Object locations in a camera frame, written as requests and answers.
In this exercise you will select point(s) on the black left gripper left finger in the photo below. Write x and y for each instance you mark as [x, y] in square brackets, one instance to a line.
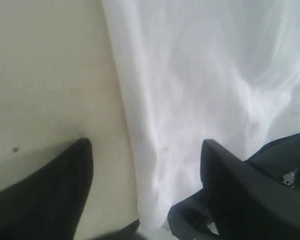
[48, 204]

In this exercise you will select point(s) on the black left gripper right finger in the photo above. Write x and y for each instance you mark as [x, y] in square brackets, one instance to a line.
[246, 204]

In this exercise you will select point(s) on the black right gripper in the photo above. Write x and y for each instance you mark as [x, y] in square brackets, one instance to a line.
[191, 219]

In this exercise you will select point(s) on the white t-shirt red logo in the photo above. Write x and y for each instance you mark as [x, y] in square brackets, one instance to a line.
[190, 70]

